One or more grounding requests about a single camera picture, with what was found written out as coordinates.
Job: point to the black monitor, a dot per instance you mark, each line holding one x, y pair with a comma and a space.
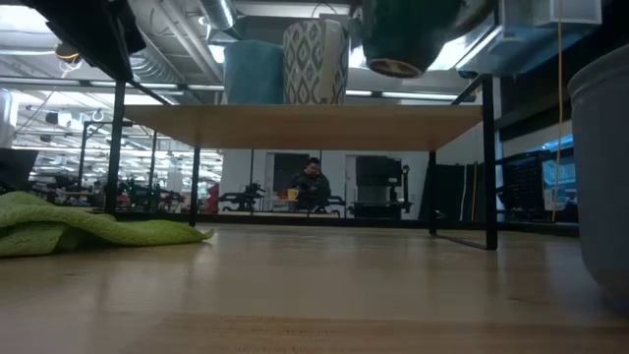
17, 169

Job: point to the wooden shelf with black frame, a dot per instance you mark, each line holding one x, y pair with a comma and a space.
295, 125

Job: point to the light blue mug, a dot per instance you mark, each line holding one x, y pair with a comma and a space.
253, 74

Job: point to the green brown glazed mug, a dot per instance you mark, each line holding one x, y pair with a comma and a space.
408, 34

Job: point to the black dome ceiling camera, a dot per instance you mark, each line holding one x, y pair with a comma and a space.
66, 51

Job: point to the green microfibre cloth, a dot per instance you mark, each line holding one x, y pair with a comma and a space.
74, 223

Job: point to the large silver ceiling duct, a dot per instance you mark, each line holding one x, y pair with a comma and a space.
157, 69

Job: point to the person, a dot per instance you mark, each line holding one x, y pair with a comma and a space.
312, 182

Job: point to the white grey patterned mug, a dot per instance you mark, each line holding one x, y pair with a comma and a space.
314, 61

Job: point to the black equipment cabinet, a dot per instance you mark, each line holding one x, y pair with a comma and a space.
381, 187

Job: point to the yellow mug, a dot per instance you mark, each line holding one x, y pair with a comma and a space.
293, 194

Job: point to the white ceiling box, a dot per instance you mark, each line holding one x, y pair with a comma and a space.
567, 12

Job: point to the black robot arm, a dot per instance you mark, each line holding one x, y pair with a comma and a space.
243, 199

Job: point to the black table rail frame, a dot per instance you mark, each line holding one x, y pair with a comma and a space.
368, 222

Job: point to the silver round ceiling duct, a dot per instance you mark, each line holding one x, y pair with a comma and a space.
218, 12

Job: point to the black perforated rack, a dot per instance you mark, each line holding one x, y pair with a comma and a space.
523, 187

